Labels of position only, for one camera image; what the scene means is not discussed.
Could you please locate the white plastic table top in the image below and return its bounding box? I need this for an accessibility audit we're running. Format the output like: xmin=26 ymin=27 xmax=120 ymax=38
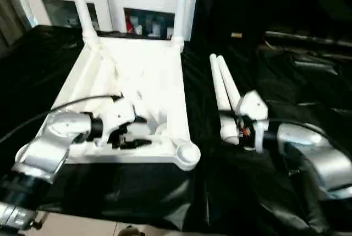
xmin=15 ymin=36 xmax=201 ymax=173

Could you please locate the white plastic table leg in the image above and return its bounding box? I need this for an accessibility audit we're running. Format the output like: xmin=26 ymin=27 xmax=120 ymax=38
xmin=170 ymin=0 xmax=191 ymax=46
xmin=216 ymin=55 xmax=244 ymax=106
xmin=209 ymin=53 xmax=239 ymax=145
xmin=67 ymin=0 xmax=99 ymax=46

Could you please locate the black plastic mat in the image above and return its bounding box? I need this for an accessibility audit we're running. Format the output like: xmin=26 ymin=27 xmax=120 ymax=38
xmin=0 ymin=24 xmax=352 ymax=236

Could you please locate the grey robot foot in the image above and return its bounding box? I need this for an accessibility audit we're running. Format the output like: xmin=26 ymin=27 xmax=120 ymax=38
xmin=118 ymin=226 xmax=145 ymax=236

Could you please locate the red box in cabinet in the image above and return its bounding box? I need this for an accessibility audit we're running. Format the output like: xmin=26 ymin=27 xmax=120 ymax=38
xmin=125 ymin=13 xmax=133 ymax=34

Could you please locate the grey curtain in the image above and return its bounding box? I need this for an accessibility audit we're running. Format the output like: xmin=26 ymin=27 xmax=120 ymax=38
xmin=0 ymin=0 xmax=36 ymax=46

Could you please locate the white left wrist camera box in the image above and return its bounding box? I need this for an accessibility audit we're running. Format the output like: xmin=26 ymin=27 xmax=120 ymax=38
xmin=95 ymin=97 xmax=138 ymax=148

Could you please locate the black left camera cable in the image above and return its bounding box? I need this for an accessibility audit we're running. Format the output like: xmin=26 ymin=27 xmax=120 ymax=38
xmin=0 ymin=94 xmax=124 ymax=143

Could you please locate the black camera cable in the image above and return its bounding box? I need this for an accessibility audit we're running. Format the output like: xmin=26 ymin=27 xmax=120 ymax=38
xmin=255 ymin=118 xmax=333 ymax=141
xmin=0 ymin=94 xmax=124 ymax=143

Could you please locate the black right camera cable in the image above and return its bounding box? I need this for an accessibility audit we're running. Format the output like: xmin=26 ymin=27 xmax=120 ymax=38
xmin=255 ymin=118 xmax=333 ymax=141

